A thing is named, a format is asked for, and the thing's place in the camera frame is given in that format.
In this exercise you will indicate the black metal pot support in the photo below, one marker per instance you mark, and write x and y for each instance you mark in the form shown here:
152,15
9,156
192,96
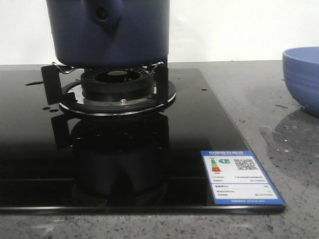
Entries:
70,97

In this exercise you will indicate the blue ceramic bowl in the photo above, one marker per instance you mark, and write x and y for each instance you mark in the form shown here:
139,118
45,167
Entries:
301,76

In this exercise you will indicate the dark blue cooking pot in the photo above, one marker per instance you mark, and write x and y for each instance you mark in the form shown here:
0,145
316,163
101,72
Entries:
109,33

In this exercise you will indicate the blue energy label sticker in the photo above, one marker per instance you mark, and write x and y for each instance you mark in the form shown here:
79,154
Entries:
237,178

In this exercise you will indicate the black round gas burner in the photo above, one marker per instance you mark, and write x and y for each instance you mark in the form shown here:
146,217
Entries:
112,86

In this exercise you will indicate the black glass gas stove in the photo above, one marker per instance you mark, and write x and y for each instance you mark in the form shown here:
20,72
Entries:
57,162

